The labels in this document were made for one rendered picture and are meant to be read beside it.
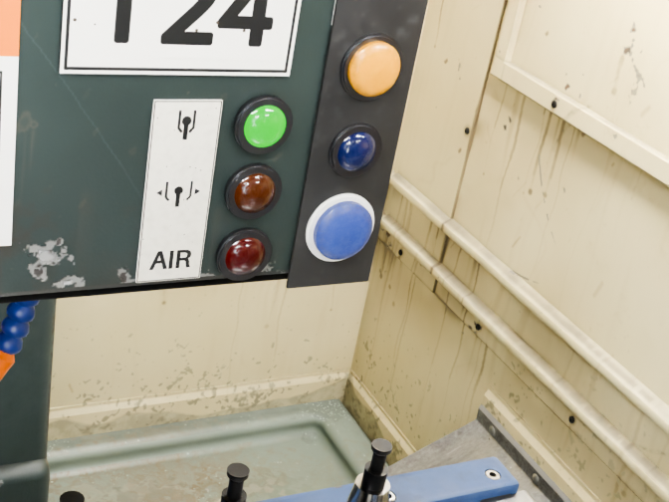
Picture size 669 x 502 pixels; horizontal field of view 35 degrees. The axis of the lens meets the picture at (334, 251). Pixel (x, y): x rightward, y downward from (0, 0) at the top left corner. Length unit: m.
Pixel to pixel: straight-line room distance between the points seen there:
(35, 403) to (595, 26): 0.85
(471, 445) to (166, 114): 1.25
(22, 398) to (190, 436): 0.61
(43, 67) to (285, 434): 1.60
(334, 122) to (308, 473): 1.48
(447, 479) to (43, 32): 0.60
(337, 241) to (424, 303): 1.29
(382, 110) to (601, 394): 1.01
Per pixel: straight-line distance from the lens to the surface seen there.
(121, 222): 0.46
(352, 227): 0.50
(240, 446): 1.95
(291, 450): 1.97
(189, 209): 0.47
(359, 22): 0.47
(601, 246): 1.43
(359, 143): 0.48
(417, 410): 1.85
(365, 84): 0.47
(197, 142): 0.46
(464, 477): 0.93
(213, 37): 0.44
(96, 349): 1.79
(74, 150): 0.44
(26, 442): 1.40
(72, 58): 0.43
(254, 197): 0.47
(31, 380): 1.35
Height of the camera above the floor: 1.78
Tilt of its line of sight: 27 degrees down
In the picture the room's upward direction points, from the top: 11 degrees clockwise
